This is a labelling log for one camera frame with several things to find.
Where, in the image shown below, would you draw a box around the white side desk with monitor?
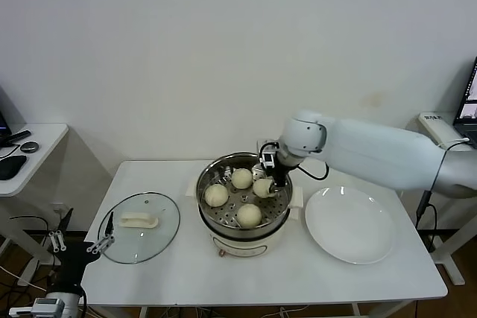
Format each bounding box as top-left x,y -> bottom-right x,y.
0,123 -> 70,287

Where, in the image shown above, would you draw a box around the white round plate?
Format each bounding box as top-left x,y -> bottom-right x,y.
303,185 -> 396,265

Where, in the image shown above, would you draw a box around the glass lid with cream handle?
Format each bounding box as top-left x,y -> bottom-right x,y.
96,191 -> 182,266

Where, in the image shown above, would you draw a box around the black cable with power adapter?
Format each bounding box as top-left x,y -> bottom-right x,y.
414,139 -> 469,255

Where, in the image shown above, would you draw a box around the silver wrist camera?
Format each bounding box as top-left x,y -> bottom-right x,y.
256,139 -> 281,168
32,296 -> 63,314

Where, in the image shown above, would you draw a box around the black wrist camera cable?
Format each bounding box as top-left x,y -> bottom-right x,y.
297,161 -> 331,181

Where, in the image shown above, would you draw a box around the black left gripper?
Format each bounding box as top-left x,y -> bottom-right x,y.
48,206 -> 116,289

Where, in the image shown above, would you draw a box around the stainless steel steamer basket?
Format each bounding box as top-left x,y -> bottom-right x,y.
196,152 -> 294,239

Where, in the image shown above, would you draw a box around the black remote control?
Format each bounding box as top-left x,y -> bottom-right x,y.
5,130 -> 31,147

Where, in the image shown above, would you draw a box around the black floor cable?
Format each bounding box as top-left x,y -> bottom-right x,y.
9,215 -> 51,239

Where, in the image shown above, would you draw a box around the white steamed baozi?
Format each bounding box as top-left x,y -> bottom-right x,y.
252,179 -> 275,199
203,185 -> 230,208
236,203 -> 262,229
231,168 -> 253,189

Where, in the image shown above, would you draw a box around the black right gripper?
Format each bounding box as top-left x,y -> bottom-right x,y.
266,159 -> 297,197

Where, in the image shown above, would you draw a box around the white floor cable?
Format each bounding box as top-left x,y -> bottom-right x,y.
0,265 -> 51,296

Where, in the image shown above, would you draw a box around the cream electric cooking pot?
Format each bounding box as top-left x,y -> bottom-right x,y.
184,178 -> 305,259

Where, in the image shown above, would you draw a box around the dark computer monitor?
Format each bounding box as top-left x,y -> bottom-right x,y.
0,86 -> 13,148

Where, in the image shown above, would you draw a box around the white side desk with laptop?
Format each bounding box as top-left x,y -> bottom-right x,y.
416,111 -> 477,287

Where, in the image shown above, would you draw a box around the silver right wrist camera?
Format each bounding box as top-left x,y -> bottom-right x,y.
256,139 -> 281,168

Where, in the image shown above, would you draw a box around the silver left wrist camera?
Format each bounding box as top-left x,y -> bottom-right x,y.
32,296 -> 63,314

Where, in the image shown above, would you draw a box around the black open laptop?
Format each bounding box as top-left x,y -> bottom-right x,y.
451,56 -> 477,140

